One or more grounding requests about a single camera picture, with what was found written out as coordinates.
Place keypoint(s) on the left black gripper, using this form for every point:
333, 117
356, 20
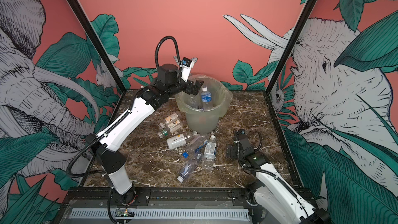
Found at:
197, 86

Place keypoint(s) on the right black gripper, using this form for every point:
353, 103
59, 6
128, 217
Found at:
232, 154

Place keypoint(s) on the tall white label water bottle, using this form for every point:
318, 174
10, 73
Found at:
210, 153

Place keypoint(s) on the blue label bottle white cap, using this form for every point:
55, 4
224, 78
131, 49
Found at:
206, 99

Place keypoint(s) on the blue label water bottle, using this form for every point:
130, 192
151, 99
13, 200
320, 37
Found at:
193, 102

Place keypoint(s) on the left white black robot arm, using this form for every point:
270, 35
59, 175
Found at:
107, 143

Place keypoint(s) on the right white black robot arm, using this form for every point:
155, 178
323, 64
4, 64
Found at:
271, 190

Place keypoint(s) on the green mesh waste bin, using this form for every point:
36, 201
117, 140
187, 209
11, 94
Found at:
201, 127

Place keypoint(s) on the translucent plastic bin liner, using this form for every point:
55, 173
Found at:
221, 99

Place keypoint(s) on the orange label small bottle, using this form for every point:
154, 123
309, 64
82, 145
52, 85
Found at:
170, 118

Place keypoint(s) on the beige label small bottle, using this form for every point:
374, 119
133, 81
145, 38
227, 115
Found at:
175, 125

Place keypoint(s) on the clear bottle blue cap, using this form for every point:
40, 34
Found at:
194, 146

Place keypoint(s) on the crushed clear bottle white cap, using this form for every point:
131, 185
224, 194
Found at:
189, 167

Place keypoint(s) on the green cap small bottle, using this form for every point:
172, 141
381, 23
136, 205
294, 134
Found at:
164, 130

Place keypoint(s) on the white label bottle lying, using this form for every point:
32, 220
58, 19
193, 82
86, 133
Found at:
181, 139

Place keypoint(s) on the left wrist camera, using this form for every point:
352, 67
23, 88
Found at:
186, 67

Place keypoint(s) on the black front mounting rail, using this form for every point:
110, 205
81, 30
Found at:
144, 195

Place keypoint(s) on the white slotted cable duct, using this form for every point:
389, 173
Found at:
160, 213

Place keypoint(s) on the left black frame post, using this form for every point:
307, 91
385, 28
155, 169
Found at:
98, 46

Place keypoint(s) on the black frame post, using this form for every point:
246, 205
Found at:
307, 10
98, 46

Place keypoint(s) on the right black frame post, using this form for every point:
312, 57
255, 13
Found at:
307, 10

